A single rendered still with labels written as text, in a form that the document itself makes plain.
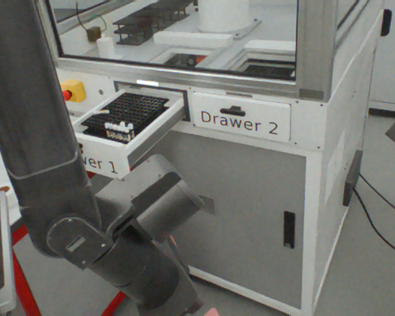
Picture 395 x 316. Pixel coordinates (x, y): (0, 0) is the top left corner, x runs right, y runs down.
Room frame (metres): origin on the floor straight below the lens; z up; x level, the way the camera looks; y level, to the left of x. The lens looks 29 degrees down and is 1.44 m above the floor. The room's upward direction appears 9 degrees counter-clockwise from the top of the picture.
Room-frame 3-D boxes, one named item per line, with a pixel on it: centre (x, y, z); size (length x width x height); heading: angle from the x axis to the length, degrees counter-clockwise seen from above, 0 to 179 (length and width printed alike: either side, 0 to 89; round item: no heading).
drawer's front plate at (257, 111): (1.01, -0.22, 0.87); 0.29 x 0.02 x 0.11; 53
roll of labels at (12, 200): (0.93, 0.46, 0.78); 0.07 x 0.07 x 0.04
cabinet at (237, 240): (1.55, -0.30, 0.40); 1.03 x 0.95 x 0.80; 53
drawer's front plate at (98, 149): (0.94, 0.22, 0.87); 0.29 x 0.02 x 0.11; 53
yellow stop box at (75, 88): (1.38, 0.30, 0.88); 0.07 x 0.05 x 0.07; 53
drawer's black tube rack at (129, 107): (1.10, 0.10, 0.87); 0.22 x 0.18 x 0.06; 143
